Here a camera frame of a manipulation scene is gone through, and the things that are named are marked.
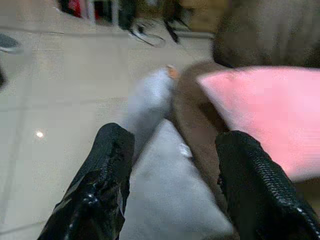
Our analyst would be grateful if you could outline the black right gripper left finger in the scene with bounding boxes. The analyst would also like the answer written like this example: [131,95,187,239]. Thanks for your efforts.
[37,122,136,240]

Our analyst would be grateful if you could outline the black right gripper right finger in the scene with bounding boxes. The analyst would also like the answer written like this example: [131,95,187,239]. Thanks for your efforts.
[215,129,320,240]

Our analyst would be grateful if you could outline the grey pillow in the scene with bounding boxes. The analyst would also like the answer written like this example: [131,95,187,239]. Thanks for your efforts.
[119,118,235,240]

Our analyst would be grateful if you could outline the pink pillow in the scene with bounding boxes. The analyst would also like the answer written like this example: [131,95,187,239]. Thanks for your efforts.
[196,65,320,183]

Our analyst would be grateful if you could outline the light blue pillow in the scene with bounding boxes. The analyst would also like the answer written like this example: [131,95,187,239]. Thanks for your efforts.
[122,67,177,161]

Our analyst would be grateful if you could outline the brown fabric sofa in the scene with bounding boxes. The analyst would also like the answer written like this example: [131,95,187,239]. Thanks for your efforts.
[211,0,320,69]

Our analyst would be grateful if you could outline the dark grey shoe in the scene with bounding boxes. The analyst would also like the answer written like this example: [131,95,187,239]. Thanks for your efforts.
[0,32,25,55]

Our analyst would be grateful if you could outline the white metal rack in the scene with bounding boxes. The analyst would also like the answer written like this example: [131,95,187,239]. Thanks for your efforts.
[79,0,121,26]

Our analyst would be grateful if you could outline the black cable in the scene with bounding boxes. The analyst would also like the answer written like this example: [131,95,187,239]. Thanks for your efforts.
[127,21,167,48]

